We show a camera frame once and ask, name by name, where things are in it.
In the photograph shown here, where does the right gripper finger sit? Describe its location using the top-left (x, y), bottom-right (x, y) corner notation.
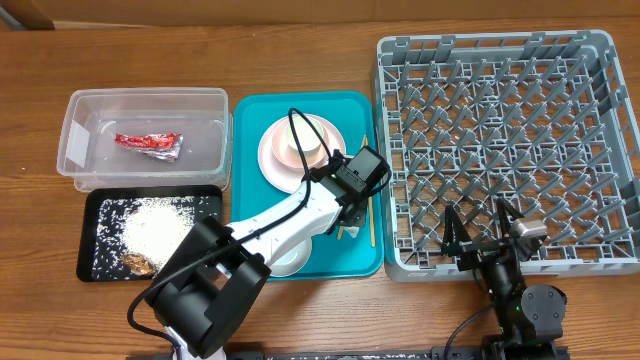
top-left (443, 205), bottom-right (471, 245)
top-left (496, 197), bottom-right (524, 238)

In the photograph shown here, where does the white napkin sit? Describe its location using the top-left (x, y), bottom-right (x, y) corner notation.
top-left (342, 226), bottom-right (360, 238)

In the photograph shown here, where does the white paper cup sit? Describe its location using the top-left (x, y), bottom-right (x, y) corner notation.
top-left (292, 114), bottom-right (325, 153)

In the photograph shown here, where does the grey small bowl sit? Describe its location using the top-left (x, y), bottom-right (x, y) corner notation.
top-left (270, 238), bottom-right (312, 278)

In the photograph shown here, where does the red foil snack wrapper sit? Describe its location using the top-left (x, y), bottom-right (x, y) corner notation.
top-left (114, 133), bottom-right (183, 163)

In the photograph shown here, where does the white rice pile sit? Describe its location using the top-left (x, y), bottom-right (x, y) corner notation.
top-left (120, 197), bottom-right (194, 270)

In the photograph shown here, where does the brown food scrap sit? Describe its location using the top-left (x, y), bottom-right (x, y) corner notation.
top-left (122, 253), bottom-right (156, 276)

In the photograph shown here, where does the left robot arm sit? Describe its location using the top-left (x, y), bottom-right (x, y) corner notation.
top-left (143, 146), bottom-right (390, 359)

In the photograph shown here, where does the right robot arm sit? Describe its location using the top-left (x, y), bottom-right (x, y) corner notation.
top-left (441, 198), bottom-right (570, 360)

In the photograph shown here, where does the grey dishwasher rack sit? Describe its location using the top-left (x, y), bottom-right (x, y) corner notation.
top-left (374, 30), bottom-right (639, 282)

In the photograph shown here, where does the right wooden chopstick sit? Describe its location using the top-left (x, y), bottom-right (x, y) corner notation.
top-left (368, 197), bottom-right (376, 248)

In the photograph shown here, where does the large pink plate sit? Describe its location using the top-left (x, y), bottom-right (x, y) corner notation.
top-left (258, 114), bottom-right (346, 193)

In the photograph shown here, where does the small pink bowl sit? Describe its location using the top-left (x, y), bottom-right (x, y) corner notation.
top-left (272, 118), bottom-right (328, 170)

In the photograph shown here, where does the teal serving tray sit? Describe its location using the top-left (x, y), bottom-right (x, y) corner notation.
top-left (231, 91), bottom-right (384, 281)

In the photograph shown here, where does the clear plastic bin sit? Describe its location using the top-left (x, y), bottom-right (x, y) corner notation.
top-left (56, 87), bottom-right (233, 192)

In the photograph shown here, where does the black plastic tray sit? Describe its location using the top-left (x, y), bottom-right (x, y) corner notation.
top-left (76, 185), bottom-right (222, 282)

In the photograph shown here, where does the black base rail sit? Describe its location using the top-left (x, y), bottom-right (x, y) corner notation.
top-left (126, 346), bottom-right (571, 360)

